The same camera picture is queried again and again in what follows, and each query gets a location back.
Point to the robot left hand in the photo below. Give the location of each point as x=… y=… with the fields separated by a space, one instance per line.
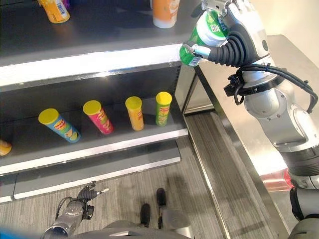
x=90 y=192

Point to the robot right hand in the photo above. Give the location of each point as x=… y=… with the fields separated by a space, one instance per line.
x=243 y=35

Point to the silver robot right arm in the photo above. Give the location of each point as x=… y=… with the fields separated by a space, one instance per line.
x=276 y=119

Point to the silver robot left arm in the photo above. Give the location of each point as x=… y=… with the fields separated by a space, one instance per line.
x=67 y=219

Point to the robot body and legs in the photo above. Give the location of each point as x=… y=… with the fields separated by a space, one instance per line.
x=154 y=219

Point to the blue chip can yellow lid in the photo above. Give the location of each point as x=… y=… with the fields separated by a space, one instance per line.
x=61 y=126

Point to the pink chip can yellow lid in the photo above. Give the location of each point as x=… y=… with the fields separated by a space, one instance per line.
x=99 y=117

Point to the orange can white base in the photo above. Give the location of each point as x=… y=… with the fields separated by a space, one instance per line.
x=165 y=12

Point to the orange chip can yellow lid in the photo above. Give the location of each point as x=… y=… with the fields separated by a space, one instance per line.
x=135 y=114

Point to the lime green chip can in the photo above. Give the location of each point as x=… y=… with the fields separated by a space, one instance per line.
x=163 y=109

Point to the grey metal shelf unit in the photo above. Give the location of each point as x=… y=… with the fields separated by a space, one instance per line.
x=87 y=74

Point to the purple package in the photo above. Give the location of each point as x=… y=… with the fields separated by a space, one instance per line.
x=66 y=3

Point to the yellow can with barcode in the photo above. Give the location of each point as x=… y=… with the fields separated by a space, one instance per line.
x=55 y=10

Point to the steel table frame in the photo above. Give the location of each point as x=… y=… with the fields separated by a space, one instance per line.
x=224 y=129

